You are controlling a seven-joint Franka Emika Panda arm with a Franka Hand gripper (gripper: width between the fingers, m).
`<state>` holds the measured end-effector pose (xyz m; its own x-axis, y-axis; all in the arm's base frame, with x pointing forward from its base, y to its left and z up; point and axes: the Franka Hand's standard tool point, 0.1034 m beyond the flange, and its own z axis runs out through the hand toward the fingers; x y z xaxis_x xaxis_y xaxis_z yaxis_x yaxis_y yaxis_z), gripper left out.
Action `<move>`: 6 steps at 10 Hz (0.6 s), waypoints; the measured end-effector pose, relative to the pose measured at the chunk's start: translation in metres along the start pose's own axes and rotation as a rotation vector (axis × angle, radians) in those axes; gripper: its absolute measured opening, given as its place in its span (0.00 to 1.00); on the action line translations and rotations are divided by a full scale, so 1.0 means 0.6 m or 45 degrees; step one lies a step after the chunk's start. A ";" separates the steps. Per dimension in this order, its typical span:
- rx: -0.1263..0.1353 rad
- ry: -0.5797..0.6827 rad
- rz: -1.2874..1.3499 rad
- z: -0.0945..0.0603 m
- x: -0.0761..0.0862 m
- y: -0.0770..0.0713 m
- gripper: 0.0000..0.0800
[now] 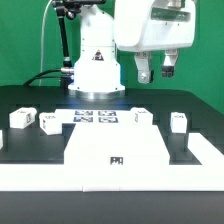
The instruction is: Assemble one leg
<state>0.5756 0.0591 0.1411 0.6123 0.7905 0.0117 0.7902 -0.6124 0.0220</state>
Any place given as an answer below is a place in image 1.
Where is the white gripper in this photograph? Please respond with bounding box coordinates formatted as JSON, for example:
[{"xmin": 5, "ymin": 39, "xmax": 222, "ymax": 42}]
[{"xmin": 114, "ymin": 0, "xmax": 196, "ymax": 83}]

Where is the white square tabletop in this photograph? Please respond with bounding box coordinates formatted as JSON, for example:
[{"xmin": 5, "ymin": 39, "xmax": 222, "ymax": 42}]
[{"xmin": 64, "ymin": 124, "xmax": 170, "ymax": 168}]

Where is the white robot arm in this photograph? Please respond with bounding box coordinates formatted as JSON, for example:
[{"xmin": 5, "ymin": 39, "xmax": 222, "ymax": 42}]
[{"xmin": 68, "ymin": 0, "xmax": 196, "ymax": 99}]

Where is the white tag sheet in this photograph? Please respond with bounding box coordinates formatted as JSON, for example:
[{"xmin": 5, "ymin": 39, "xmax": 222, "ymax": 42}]
[{"xmin": 55, "ymin": 109, "xmax": 138, "ymax": 124}]

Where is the white U-shaped obstacle fence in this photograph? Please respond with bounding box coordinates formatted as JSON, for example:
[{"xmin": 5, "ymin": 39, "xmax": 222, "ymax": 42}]
[{"xmin": 0, "ymin": 133, "xmax": 224, "ymax": 192}]

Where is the white part at left edge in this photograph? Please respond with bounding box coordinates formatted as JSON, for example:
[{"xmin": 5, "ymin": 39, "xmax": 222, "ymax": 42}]
[{"xmin": 0, "ymin": 130, "xmax": 3, "ymax": 150}]

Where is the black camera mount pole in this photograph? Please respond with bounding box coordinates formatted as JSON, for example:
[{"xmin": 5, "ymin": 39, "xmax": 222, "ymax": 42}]
[{"xmin": 52, "ymin": 0, "xmax": 106, "ymax": 67}]

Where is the white cable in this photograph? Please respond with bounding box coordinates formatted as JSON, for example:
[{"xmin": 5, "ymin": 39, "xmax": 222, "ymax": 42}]
[{"xmin": 39, "ymin": 0, "xmax": 54, "ymax": 87}]

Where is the black cable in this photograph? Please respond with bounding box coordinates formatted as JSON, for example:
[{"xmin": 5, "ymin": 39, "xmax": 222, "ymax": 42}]
[{"xmin": 22, "ymin": 68, "xmax": 75, "ymax": 87}]

